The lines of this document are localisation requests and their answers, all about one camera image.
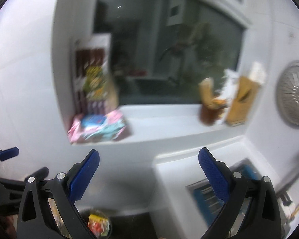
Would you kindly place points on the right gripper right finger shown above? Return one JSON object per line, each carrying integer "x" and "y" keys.
{"x": 262, "y": 217}

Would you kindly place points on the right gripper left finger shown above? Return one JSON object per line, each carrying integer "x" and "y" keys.
{"x": 35, "y": 218}

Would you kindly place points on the black bagged trash bin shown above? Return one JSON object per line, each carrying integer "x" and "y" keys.
{"x": 126, "y": 226}

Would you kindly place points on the black kitchen faucet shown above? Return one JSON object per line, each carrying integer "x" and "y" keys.
{"x": 290, "y": 178}

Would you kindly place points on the blue sink drying rack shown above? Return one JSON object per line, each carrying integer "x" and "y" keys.
{"x": 205, "y": 198}

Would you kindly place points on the red yellow seasoning packet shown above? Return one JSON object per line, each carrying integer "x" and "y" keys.
{"x": 100, "y": 226}

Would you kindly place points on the pink blue snack bag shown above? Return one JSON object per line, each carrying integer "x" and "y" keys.
{"x": 93, "y": 128}

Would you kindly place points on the brown utensil jar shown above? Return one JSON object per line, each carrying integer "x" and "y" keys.
{"x": 211, "y": 106}

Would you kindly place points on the tall printed box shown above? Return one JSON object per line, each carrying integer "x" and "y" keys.
{"x": 93, "y": 84}

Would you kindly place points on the white bottle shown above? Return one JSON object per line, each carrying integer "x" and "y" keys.
{"x": 228, "y": 92}

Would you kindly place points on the bamboo knife block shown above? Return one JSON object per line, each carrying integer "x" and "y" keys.
{"x": 243, "y": 101}

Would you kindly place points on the window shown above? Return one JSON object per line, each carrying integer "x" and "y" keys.
{"x": 163, "y": 49}

